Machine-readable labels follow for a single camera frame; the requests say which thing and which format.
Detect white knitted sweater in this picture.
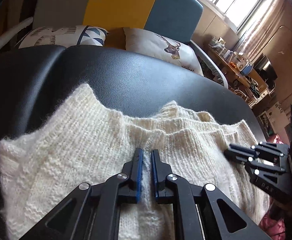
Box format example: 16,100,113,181
0,84,269,239

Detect pink quilted garment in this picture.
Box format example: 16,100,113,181
259,133,290,240

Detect cluttered wooden table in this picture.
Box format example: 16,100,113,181
208,37,275,108

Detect blue bag on table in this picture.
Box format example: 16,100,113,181
240,62,253,76

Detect striped window curtain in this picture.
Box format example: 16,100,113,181
234,0,285,61

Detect black leather ottoman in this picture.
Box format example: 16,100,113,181
0,45,264,239

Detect deer print pillow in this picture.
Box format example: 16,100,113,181
123,28,203,76

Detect geometric pattern pillow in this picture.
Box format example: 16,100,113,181
17,25,109,49

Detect yellow teal grey headboard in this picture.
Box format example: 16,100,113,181
33,0,203,43

